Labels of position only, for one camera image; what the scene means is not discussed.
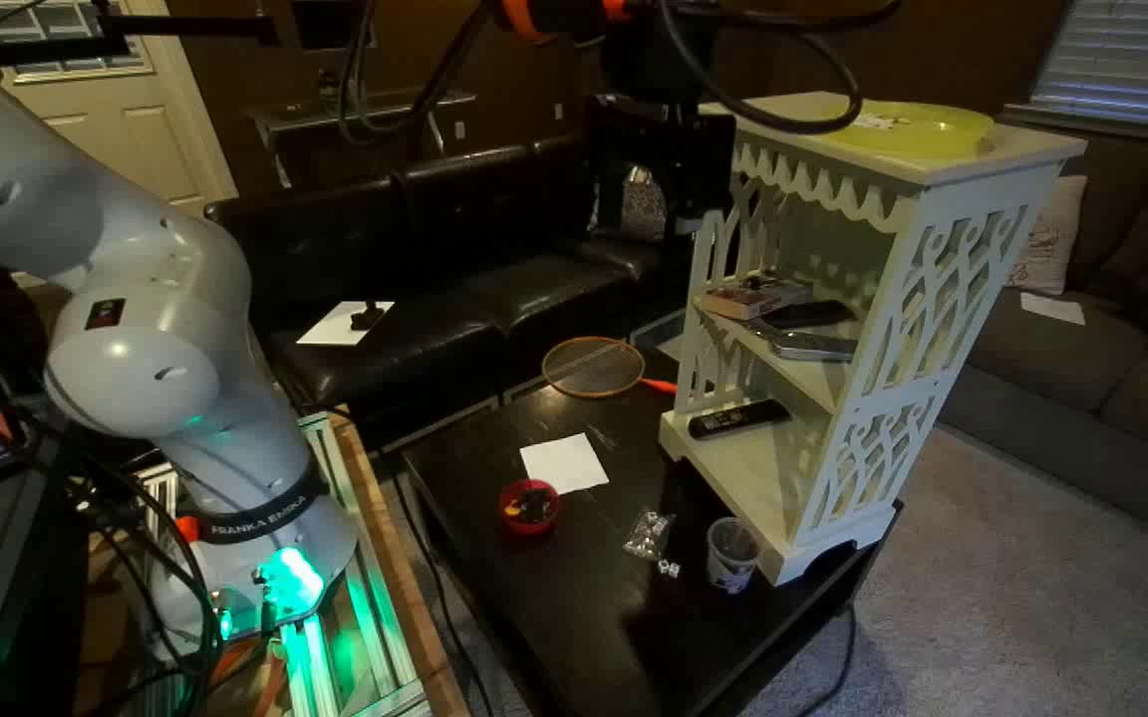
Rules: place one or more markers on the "grey flat device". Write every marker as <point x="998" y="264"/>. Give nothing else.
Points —
<point x="819" y="350"/>

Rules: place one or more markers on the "black remote control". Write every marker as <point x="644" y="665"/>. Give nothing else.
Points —
<point x="737" y="422"/>

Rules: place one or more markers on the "white lattice shelf unit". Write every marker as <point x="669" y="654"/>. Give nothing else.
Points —
<point x="893" y="333"/>

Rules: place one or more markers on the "yellow-green plate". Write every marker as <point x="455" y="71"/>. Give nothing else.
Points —
<point x="914" y="128"/>

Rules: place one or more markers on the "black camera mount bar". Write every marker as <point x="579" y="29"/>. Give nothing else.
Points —
<point x="110" y="37"/>

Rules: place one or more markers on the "window blinds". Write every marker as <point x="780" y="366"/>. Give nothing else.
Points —
<point x="1125" y="60"/>

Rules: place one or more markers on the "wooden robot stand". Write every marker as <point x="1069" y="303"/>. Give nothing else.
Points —
<point x="388" y="572"/>

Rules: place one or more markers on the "flat colourful book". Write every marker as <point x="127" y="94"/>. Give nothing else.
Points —
<point x="746" y="298"/>

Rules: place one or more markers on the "clear plastic cup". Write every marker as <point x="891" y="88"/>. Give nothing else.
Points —
<point x="730" y="558"/>

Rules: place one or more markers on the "patterned throw pillow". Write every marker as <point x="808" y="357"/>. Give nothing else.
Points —
<point x="644" y="196"/>

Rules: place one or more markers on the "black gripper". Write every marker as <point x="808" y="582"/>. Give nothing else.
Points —
<point x="655" y="60"/>

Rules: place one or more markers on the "black leather sofa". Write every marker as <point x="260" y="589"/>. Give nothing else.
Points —
<point x="469" y="264"/>

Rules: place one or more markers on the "light cushion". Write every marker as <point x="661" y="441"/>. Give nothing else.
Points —
<point x="1051" y="241"/>

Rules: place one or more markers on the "white paper sheet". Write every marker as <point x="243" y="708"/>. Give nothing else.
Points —
<point x="329" y="325"/>

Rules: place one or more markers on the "grey fabric sofa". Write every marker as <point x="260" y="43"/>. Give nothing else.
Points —
<point x="1104" y="383"/>

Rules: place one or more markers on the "white panel door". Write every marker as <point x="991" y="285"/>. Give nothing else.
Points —
<point x="110" y="120"/>

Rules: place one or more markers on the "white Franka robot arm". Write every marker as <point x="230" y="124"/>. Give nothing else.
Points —
<point x="138" y="333"/>

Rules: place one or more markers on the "small white paper note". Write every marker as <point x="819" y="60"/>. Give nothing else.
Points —
<point x="1053" y="309"/>

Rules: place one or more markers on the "red bowl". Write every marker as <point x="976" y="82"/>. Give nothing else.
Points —
<point x="529" y="509"/>
<point x="594" y="366"/>

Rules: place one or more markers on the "black phone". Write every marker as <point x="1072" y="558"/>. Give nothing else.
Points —
<point x="808" y="315"/>

